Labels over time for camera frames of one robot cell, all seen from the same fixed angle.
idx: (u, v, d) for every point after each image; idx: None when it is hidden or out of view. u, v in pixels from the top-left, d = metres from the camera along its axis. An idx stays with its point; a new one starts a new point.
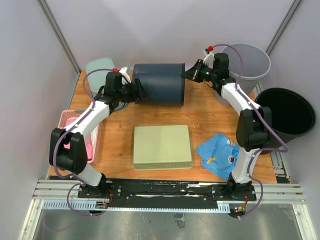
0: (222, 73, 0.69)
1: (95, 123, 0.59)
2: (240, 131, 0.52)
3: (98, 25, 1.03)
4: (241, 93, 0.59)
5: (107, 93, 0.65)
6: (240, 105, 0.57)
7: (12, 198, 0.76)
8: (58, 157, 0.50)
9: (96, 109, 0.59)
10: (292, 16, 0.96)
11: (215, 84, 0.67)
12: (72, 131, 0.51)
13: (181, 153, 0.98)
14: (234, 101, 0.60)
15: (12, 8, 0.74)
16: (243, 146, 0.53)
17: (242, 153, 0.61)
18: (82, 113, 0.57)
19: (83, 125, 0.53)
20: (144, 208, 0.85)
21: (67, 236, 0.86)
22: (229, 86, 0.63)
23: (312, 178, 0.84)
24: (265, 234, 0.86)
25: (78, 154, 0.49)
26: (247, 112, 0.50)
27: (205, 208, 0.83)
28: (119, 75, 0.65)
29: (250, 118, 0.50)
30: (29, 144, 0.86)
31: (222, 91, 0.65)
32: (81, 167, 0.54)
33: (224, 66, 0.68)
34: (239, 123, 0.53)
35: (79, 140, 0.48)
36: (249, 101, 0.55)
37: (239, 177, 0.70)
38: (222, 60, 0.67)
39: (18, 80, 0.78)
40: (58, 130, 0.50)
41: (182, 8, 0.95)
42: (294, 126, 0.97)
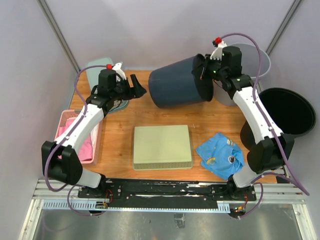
0: (233, 71, 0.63)
1: (88, 130, 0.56)
2: (255, 157, 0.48)
3: (98, 25, 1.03)
4: (261, 110, 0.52)
5: (101, 93, 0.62)
6: (258, 127, 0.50)
7: (12, 198, 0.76)
8: (51, 170, 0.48)
9: (88, 115, 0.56)
10: (292, 16, 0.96)
11: (227, 84, 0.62)
12: (62, 144, 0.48)
13: (181, 153, 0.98)
14: (250, 117, 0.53)
15: (12, 8, 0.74)
16: (254, 168, 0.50)
17: (249, 170, 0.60)
18: (73, 121, 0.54)
19: (75, 136, 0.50)
20: (144, 208, 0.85)
21: (67, 236, 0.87)
22: (247, 94, 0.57)
23: (312, 178, 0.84)
24: (265, 234, 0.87)
25: (71, 168, 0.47)
26: (267, 142, 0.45)
27: (205, 208, 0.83)
28: (112, 74, 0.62)
29: (270, 149, 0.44)
30: (29, 144, 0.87)
31: (236, 96, 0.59)
32: (77, 177, 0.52)
33: (236, 62, 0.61)
34: (254, 148, 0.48)
35: (70, 154, 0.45)
36: (270, 125, 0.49)
37: (241, 183, 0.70)
38: (233, 55, 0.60)
39: (18, 80, 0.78)
40: (48, 144, 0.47)
41: (182, 8, 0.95)
42: (295, 126, 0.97)
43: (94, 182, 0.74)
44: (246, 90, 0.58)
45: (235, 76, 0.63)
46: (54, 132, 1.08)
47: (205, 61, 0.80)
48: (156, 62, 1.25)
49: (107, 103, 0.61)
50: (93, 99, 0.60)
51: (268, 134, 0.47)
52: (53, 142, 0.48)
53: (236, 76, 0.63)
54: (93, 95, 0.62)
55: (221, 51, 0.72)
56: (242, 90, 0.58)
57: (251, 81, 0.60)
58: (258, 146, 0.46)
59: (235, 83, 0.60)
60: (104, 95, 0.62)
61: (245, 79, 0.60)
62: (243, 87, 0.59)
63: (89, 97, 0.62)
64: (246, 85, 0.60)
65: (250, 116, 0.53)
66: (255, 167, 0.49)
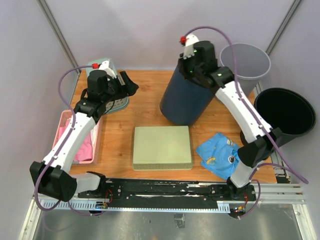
0: (210, 65, 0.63)
1: (79, 143, 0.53)
2: (247, 154, 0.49)
3: (98, 25, 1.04)
4: (248, 107, 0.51)
5: (92, 97, 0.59)
6: (248, 126, 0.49)
7: (12, 198, 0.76)
8: (44, 188, 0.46)
9: (77, 126, 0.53)
10: (292, 16, 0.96)
11: (208, 80, 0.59)
12: (51, 164, 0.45)
13: (181, 155, 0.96)
14: (238, 115, 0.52)
15: (12, 8, 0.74)
16: (249, 164, 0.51)
17: (244, 167, 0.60)
18: (62, 136, 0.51)
19: (64, 154, 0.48)
20: (144, 208, 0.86)
21: (67, 236, 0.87)
22: (231, 91, 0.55)
23: (312, 178, 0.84)
24: (265, 233, 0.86)
25: (63, 187, 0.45)
26: (260, 142, 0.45)
27: (205, 208, 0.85)
28: (103, 76, 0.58)
29: (263, 147, 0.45)
30: (29, 144, 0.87)
31: (218, 93, 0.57)
32: (72, 193, 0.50)
33: (210, 56, 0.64)
34: (246, 146, 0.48)
35: (59, 177, 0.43)
36: (260, 123, 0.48)
37: (240, 183, 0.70)
38: (206, 49, 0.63)
39: (18, 80, 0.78)
40: (36, 165, 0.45)
41: (182, 8, 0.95)
42: (294, 126, 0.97)
43: (93, 185, 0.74)
44: (228, 85, 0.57)
45: (213, 71, 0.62)
46: (54, 132, 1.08)
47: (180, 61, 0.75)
48: (156, 62, 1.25)
49: (98, 109, 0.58)
50: (82, 105, 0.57)
51: (259, 132, 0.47)
52: (41, 163, 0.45)
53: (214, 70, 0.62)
54: (83, 99, 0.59)
55: (191, 46, 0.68)
56: (225, 87, 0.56)
57: (231, 74, 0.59)
58: (251, 145, 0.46)
59: (217, 78, 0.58)
60: (95, 100, 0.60)
61: (226, 72, 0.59)
62: (225, 82, 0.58)
63: (79, 103, 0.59)
64: (227, 78, 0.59)
65: (239, 115, 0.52)
66: (248, 162, 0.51)
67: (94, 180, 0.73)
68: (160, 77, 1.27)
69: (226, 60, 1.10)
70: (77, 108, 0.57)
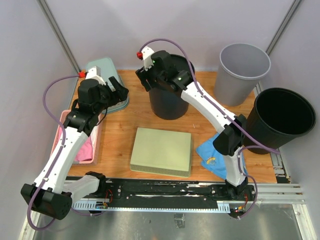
0: (170, 71, 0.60)
1: (71, 160, 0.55)
2: (219, 143, 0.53)
3: (98, 25, 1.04)
4: (210, 102, 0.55)
5: (83, 108, 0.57)
6: (215, 119, 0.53)
7: (13, 198, 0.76)
8: (38, 208, 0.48)
9: (67, 143, 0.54)
10: (292, 16, 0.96)
11: (171, 86, 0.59)
12: (43, 187, 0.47)
13: (179, 161, 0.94)
14: (204, 111, 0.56)
15: (12, 8, 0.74)
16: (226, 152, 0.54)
17: (228, 160, 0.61)
18: (53, 155, 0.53)
19: (54, 175, 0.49)
20: (144, 208, 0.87)
21: (67, 236, 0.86)
22: (193, 91, 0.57)
23: (311, 178, 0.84)
24: (266, 234, 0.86)
25: (57, 207, 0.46)
26: (228, 130, 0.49)
27: (205, 208, 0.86)
28: (95, 87, 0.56)
29: (232, 135, 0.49)
30: (29, 144, 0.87)
31: (183, 95, 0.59)
32: (67, 210, 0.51)
33: (169, 62, 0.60)
34: (217, 137, 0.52)
35: (51, 199, 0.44)
36: (225, 114, 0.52)
37: (237, 181, 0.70)
38: (163, 57, 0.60)
39: (18, 80, 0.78)
40: (27, 187, 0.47)
41: (182, 8, 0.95)
42: (294, 126, 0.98)
43: (91, 188, 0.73)
44: (190, 86, 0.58)
45: (174, 76, 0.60)
46: (54, 132, 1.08)
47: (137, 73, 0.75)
48: None
49: (89, 121, 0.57)
50: (72, 118, 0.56)
51: (226, 122, 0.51)
52: (32, 186, 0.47)
53: (174, 74, 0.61)
54: (74, 111, 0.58)
55: (147, 59, 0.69)
56: (188, 88, 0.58)
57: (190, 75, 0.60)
58: (221, 134, 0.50)
59: (178, 83, 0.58)
60: (87, 111, 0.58)
61: (184, 75, 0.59)
62: (186, 84, 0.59)
63: (69, 115, 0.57)
64: (187, 80, 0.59)
65: (205, 111, 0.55)
66: (224, 150, 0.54)
67: (93, 183, 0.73)
68: None
69: (226, 61, 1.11)
70: (68, 122, 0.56)
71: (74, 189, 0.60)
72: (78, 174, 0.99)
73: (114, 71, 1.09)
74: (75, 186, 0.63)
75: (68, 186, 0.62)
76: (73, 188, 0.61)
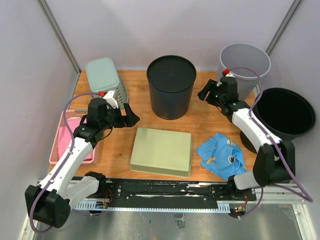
0: (231, 98, 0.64)
1: (77, 166, 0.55)
2: (260, 169, 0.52)
3: (98, 25, 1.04)
4: (258, 124, 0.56)
5: (91, 123, 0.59)
6: (257, 138, 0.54)
7: (13, 199, 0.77)
8: (37, 212, 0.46)
9: (75, 151, 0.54)
10: (292, 16, 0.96)
11: (225, 109, 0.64)
12: (47, 189, 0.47)
13: (179, 162, 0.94)
14: (249, 131, 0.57)
15: (12, 9, 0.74)
16: (264, 183, 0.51)
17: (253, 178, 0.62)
18: (60, 160, 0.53)
19: (60, 178, 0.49)
20: (144, 208, 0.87)
21: (67, 236, 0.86)
22: (243, 112, 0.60)
23: (311, 178, 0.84)
24: (265, 234, 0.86)
25: (57, 211, 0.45)
26: (267, 148, 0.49)
27: (205, 208, 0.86)
28: (102, 104, 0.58)
29: (271, 154, 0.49)
30: (30, 145, 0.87)
31: (235, 119, 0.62)
32: (64, 218, 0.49)
33: (233, 90, 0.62)
34: (258, 158, 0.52)
35: (54, 200, 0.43)
36: (267, 134, 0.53)
37: (241, 186, 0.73)
38: (230, 84, 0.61)
39: (18, 80, 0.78)
40: (32, 189, 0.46)
41: (182, 8, 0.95)
42: (294, 125, 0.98)
43: (91, 190, 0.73)
44: (242, 110, 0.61)
45: (234, 101, 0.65)
46: (54, 132, 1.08)
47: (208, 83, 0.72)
48: None
49: (96, 134, 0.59)
50: (81, 130, 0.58)
51: (267, 142, 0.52)
52: (37, 187, 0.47)
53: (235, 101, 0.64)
54: (82, 124, 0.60)
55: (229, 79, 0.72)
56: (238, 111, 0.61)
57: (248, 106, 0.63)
58: (260, 152, 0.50)
59: (232, 107, 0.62)
60: (94, 125, 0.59)
61: (241, 104, 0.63)
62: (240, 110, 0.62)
63: (78, 128, 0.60)
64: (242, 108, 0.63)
65: (250, 132, 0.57)
66: (262, 178, 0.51)
67: (91, 187, 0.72)
68: None
69: (226, 61, 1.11)
70: (77, 134, 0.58)
71: (73, 195, 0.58)
72: (77, 174, 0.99)
73: (113, 70, 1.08)
74: (74, 191, 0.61)
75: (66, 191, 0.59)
76: (71, 194, 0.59)
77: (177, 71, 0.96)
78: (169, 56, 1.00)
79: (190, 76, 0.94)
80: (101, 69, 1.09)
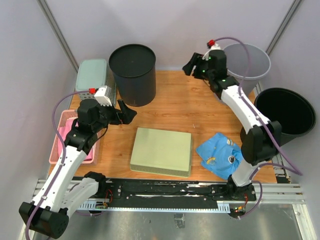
0: (220, 73, 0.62)
1: (70, 177, 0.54)
2: (248, 148, 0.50)
3: (98, 24, 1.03)
4: (247, 105, 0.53)
5: (83, 127, 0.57)
6: (246, 118, 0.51)
7: (12, 199, 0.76)
8: (35, 227, 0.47)
9: (67, 162, 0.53)
10: (292, 15, 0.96)
11: (214, 86, 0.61)
12: (40, 206, 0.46)
13: (179, 161, 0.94)
14: (238, 111, 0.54)
15: (12, 8, 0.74)
16: (251, 161, 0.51)
17: (246, 164, 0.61)
18: (52, 173, 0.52)
19: (53, 193, 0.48)
20: (144, 208, 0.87)
21: (67, 236, 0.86)
22: (232, 91, 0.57)
23: (312, 178, 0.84)
24: (265, 233, 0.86)
25: (53, 226, 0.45)
26: (257, 130, 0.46)
27: (205, 208, 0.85)
28: (94, 107, 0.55)
29: (260, 136, 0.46)
30: (29, 145, 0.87)
31: (223, 97, 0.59)
32: (63, 229, 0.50)
33: (222, 65, 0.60)
34: (246, 138, 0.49)
35: (49, 217, 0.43)
36: (257, 115, 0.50)
37: (240, 182, 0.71)
38: (219, 58, 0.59)
39: (17, 80, 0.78)
40: (26, 205, 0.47)
41: (182, 7, 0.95)
42: (295, 125, 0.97)
43: (92, 191, 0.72)
44: (231, 88, 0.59)
45: (222, 77, 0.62)
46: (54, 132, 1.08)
47: (193, 58, 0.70)
48: (158, 61, 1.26)
49: (89, 139, 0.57)
50: (72, 137, 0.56)
51: (256, 123, 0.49)
52: (31, 204, 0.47)
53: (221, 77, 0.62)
54: (74, 129, 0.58)
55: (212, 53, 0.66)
56: (227, 89, 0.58)
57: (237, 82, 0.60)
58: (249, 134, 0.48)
59: (222, 84, 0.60)
60: (86, 130, 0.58)
61: (231, 80, 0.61)
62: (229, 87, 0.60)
63: (69, 133, 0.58)
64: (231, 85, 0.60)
65: (239, 113, 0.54)
66: (250, 157, 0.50)
67: (91, 189, 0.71)
68: (161, 77, 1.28)
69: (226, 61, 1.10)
70: (68, 140, 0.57)
71: (71, 203, 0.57)
72: (78, 174, 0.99)
73: (104, 72, 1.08)
74: (73, 197, 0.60)
75: (64, 198, 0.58)
76: (70, 201, 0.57)
77: (139, 60, 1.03)
78: (133, 45, 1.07)
79: (150, 63, 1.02)
80: (96, 70, 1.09)
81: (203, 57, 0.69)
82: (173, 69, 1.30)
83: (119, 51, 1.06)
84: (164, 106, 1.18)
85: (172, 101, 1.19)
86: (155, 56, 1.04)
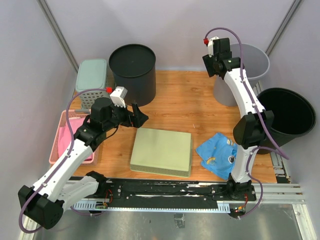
0: (224, 54, 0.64)
1: (73, 170, 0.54)
2: (239, 132, 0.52)
3: (98, 25, 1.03)
4: (247, 90, 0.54)
5: (94, 124, 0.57)
6: (243, 104, 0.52)
7: (12, 198, 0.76)
8: (29, 213, 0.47)
9: (72, 154, 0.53)
10: (292, 16, 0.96)
11: (219, 65, 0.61)
12: (39, 192, 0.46)
13: (179, 162, 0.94)
14: (238, 95, 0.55)
15: (12, 9, 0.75)
16: (241, 143, 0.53)
17: (240, 151, 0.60)
18: (56, 161, 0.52)
19: (53, 182, 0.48)
20: (144, 208, 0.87)
21: (67, 236, 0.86)
22: (236, 74, 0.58)
23: (312, 177, 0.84)
24: (265, 233, 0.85)
25: (47, 215, 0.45)
26: (250, 117, 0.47)
27: (205, 208, 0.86)
28: (107, 106, 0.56)
29: (253, 123, 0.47)
30: (29, 144, 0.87)
31: (226, 76, 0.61)
32: (56, 220, 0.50)
33: (225, 46, 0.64)
34: (239, 122, 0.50)
35: (45, 205, 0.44)
36: (254, 103, 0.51)
37: (239, 177, 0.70)
38: (222, 40, 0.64)
39: (17, 80, 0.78)
40: (25, 189, 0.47)
41: (182, 8, 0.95)
42: (294, 125, 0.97)
43: (90, 191, 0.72)
44: (236, 69, 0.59)
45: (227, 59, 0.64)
46: (54, 132, 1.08)
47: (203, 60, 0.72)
48: (158, 61, 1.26)
49: (98, 137, 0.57)
50: (82, 132, 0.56)
51: (251, 110, 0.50)
52: (30, 189, 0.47)
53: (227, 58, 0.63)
54: (85, 124, 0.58)
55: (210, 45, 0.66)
56: (232, 70, 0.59)
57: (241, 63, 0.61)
58: (242, 119, 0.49)
59: (226, 63, 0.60)
60: (97, 127, 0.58)
61: (236, 60, 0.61)
62: (233, 68, 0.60)
63: (80, 127, 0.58)
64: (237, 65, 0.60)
65: (239, 97, 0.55)
66: (240, 140, 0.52)
67: (91, 188, 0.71)
68: (161, 77, 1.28)
69: None
70: (78, 134, 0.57)
71: (68, 196, 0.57)
72: (78, 174, 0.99)
73: (105, 72, 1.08)
74: (71, 192, 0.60)
75: (62, 192, 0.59)
76: (67, 195, 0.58)
77: (139, 60, 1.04)
78: (133, 46, 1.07)
79: (150, 63, 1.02)
80: (97, 71, 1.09)
81: (209, 54, 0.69)
82: (173, 69, 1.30)
83: (119, 51, 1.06)
84: (164, 106, 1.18)
85: (172, 101, 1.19)
86: (154, 56, 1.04)
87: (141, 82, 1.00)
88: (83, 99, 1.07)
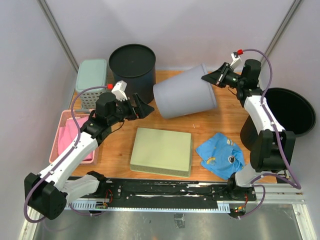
0: (249, 83, 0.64)
1: (78, 161, 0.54)
2: (255, 154, 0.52)
3: (98, 25, 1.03)
4: (266, 111, 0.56)
5: (100, 118, 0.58)
6: (261, 123, 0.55)
7: (12, 199, 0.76)
8: (34, 201, 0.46)
9: (79, 145, 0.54)
10: (292, 16, 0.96)
11: (240, 93, 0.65)
12: (46, 180, 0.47)
13: (179, 162, 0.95)
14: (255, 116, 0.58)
15: (12, 9, 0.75)
16: (257, 168, 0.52)
17: (250, 169, 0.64)
18: (63, 152, 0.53)
19: (60, 171, 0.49)
20: (144, 208, 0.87)
21: (67, 236, 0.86)
22: (254, 99, 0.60)
23: (312, 177, 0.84)
24: (265, 233, 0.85)
25: (52, 203, 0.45)
26: (267, 133, 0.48)
27: (205, 208, 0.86)
28: (112, 101, 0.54)
29: (270, 140, 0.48)
30: (30, 144, 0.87)
31: (245, 104, 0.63)
32: (59, 211, 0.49)
33: (252, 77, 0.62)
34: (256, 141, 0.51)
35: (51, 192, 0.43)
36: (272, 121, 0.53)
37: (241, 182, 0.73)
38: (252, 69, 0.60)
39: (17, 80, 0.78)
40: (32, 176, 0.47)
41: (181, 9, 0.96)
42: (295, 125, 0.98)
43: (90, 189, 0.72)
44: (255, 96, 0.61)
45: (251, 88, 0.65)
46: (53, 132, 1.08)
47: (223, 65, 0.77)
48: (158, 62, 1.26)
49: (103, 132, 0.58)
50: (89, 126, 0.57)
51: (269, 128, 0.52)
52: (37, 176, 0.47)
53: (249, 87, 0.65)
54: (91, 119, 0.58)
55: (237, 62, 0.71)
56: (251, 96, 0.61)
57: None
58: (259, 136, 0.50)
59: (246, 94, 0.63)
60: (102, 122, 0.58)
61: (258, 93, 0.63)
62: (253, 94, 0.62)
63: (86, 122, 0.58)
64: None
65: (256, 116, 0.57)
66: (256, 162, 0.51)
67: (91, 185, 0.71)
68: (161, 77, 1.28)
69: None
70: (84, 128, 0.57)
71: (71, 190, 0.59)
72: (78, 174, 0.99)
73: (105, 71, 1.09)
74: (73, 187, 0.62)
75: (65, 186, 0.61)
76: (70, 189, 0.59)
77: (139, 60, 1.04)
78: (133, 46, 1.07)
79: (150, 63, 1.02)
80: (97, 70, 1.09)
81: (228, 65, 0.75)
82: (173, 70, 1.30)
83: (119, 51, 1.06)
84: None
85: None
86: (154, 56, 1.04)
87: (140, 81, 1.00)
88: (83, 99, 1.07)
